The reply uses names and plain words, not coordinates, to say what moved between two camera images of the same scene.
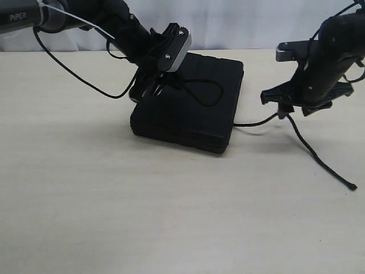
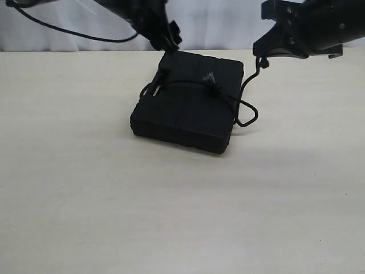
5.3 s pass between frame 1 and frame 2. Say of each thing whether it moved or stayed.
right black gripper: moved
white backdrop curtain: stayed
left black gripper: moved
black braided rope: moved
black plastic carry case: stayed
